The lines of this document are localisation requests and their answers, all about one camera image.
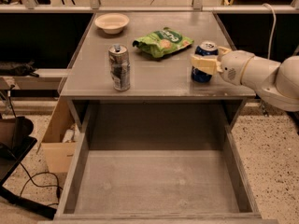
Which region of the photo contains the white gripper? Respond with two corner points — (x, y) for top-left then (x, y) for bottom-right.
(191, 47), (254, 85)

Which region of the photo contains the blue pepsi can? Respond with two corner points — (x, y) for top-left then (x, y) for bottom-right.
(191, 40), (218, 83)

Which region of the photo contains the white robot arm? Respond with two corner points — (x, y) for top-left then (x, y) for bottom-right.
(191, 47), (299, 112)

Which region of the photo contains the grey counter cabinet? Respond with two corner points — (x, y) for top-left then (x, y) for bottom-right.
(61, 12), (255, 135)

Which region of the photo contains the silver energy drink can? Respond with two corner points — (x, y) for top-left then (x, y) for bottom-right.
(108, 44), (130, 91)

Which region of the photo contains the open grey drawer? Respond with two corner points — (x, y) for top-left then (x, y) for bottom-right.
(54, 103), (261, 224)

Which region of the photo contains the green chip bag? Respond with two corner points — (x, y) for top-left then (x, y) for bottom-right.
(133, 27), (193, 58)

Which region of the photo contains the white paper bowl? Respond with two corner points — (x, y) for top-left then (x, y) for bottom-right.
(94, 13), (130, 35)

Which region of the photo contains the cardboard box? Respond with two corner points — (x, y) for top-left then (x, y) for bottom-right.
(40, 99), (76, 173)

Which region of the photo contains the black chair base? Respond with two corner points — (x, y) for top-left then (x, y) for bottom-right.
(0, 117), (56, 219)

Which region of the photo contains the white hanging cable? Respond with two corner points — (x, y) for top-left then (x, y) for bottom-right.
(262, 3), (278, 61)

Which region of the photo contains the metal railing frame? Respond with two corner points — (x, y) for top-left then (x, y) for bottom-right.
(0, 0), (299, 15)

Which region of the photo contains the black floor cable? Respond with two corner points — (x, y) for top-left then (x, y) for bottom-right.
(0, 142), (64, 207)

